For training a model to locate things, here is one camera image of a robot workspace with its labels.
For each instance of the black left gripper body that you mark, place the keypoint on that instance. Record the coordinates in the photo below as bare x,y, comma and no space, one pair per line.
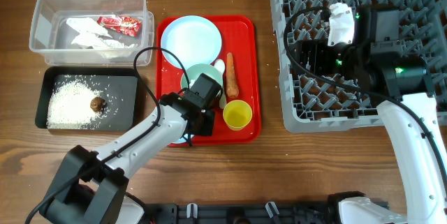
207,128

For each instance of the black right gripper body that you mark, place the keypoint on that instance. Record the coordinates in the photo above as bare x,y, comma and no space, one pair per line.
337,59

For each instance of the small light blue bowl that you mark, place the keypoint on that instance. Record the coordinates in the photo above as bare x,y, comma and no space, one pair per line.
185,139

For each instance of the yellow plastic cup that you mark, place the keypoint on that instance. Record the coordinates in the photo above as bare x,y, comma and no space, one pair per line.
237,114

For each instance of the green bowl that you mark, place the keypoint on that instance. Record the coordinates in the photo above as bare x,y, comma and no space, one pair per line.
195,71

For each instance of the brown food scrap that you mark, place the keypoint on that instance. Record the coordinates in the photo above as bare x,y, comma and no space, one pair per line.
97,104

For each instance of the white rice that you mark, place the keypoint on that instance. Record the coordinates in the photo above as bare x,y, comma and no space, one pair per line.
69,107

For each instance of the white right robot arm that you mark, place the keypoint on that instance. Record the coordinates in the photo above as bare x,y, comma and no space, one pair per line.
367,46

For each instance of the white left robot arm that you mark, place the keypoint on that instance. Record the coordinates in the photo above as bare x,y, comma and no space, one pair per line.
90,186

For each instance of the grey dishwasher rack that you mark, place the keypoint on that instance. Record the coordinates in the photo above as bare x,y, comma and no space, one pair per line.
314,103

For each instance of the black waste tray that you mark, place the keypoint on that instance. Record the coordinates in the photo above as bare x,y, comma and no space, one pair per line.
118,82

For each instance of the crumpled white paper waste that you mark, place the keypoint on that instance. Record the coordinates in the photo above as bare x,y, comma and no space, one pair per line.
93,35

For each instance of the orange carrot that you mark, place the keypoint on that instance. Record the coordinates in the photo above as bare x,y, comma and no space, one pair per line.
232,88

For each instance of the white plastic spoon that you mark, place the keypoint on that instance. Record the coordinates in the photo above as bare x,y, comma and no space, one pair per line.
219,64

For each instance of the large light blue plate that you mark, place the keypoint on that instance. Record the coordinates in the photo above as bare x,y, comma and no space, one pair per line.
193,40

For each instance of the red snack wrapper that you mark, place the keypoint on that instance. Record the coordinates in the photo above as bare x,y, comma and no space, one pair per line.
123,24

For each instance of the clear plastic bin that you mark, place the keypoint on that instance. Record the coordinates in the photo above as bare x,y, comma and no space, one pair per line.
51,37

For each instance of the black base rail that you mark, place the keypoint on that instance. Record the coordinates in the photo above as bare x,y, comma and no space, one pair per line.
271,212

